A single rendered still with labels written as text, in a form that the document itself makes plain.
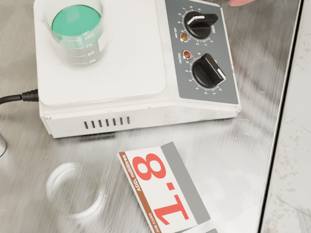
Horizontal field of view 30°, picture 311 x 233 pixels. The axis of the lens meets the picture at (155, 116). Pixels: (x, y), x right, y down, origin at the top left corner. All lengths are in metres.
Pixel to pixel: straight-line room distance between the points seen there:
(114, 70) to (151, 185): 0.12
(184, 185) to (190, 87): 0.10
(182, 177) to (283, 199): 0.10
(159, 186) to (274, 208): 0.12
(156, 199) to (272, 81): 0.19
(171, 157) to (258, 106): 0.11
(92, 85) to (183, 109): 0.09
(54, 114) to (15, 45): 0.14
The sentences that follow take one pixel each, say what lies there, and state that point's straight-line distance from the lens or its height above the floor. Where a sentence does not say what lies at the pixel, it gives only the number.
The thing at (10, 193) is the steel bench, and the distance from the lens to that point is 0.61.
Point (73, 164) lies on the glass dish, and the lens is 0.59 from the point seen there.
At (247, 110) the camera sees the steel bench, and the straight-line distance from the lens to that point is 0.63.
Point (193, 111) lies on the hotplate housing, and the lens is 0.58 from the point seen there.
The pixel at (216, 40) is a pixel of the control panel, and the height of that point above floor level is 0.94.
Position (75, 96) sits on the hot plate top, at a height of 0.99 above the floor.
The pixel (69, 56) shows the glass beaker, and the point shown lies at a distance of 0.52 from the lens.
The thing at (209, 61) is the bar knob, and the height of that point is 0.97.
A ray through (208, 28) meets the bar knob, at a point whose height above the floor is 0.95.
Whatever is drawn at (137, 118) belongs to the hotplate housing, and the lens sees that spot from 0.58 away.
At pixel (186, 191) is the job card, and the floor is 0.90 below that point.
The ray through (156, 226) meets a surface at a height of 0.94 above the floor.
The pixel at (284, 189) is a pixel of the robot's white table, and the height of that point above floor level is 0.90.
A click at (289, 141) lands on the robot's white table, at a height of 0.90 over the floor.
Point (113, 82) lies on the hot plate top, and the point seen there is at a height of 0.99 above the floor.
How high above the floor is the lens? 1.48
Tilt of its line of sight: 69 degrees down
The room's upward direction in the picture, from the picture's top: straight up
